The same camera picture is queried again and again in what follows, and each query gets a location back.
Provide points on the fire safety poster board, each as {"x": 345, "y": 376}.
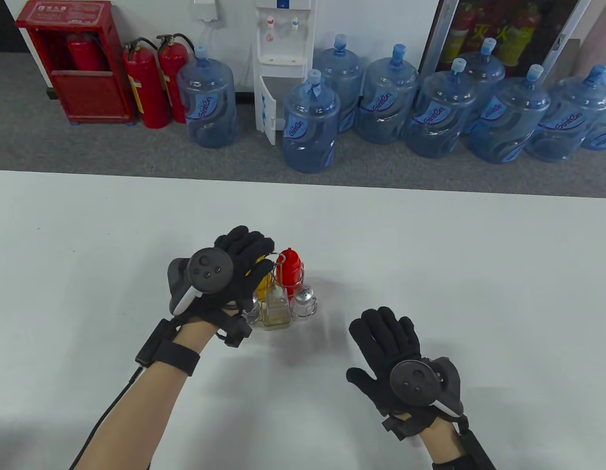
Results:
{"x": 518, "y": 19}

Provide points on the row of blue water jugs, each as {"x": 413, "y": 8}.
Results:
{"x": 310, "y": 127}

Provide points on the black right hand controller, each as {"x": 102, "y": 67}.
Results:
{"x": 413, "y": 382}

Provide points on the person's left forearm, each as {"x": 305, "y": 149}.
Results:
{"x": 136, "y": 416}

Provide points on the person's right hand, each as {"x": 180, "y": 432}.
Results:
{"x": 386, "y": 338}

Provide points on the white salt shaker seasoning bottle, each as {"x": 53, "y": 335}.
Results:
{"x": 304, "y": 301}

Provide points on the dark pepper shaker seasoning bottle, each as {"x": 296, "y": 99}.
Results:
{"x": 253, "y": 313}

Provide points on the person's right forearm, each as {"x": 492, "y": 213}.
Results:
{"x": 440, "y": 443}

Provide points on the black left hand controller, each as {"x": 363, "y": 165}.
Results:
{"x": 210, "y": 269}

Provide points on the person's left hand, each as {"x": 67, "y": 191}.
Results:
{"x": 244, "y": 264}

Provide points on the red fire extinguisher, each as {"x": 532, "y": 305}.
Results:
{"x": 149, "y": 93}
{"x": 85, "y": 54}
{"x": 173, "y": 68}

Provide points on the red squeeze seasoning bottle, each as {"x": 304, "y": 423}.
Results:
{"x": 291, "y": 267}

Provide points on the white wall box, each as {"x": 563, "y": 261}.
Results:
{"x": 205, "y": 10}

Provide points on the white water dispenser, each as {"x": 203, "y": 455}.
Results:
{"x": 283, "y": 44}

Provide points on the clear glass oil seasoning bottle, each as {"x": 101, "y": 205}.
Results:
{"x": 276, "y": 311}

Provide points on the black hand controller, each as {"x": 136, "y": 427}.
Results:
{"x": 210, "y": 269}
{"x": 413, "y": 382}

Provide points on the red fire extinguisher cabinet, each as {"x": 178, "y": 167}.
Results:
{"x": 92, "y": 95}

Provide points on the yellow squeeze seasoning bottle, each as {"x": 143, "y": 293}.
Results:
{"x": 264, "y": 286}

